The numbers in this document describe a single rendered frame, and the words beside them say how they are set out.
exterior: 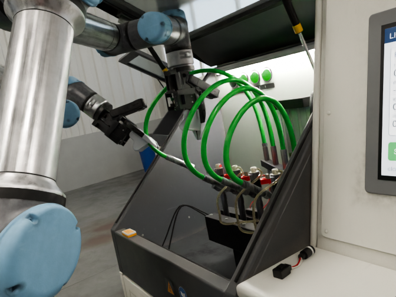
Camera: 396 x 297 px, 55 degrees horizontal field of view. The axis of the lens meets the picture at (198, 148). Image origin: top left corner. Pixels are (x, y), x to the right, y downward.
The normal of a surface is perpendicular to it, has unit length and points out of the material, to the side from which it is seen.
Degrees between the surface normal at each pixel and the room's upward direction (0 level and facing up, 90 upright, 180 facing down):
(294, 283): 0
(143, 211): 90
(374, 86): 76
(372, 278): 0
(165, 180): 90
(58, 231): 96
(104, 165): 90
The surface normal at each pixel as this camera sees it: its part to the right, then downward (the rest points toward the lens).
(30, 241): 0.92, 0.00
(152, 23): -0.33, 0.19
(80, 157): 0.60, 0.00
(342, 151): -0.83, -0.01
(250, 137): -0.82, 0.22
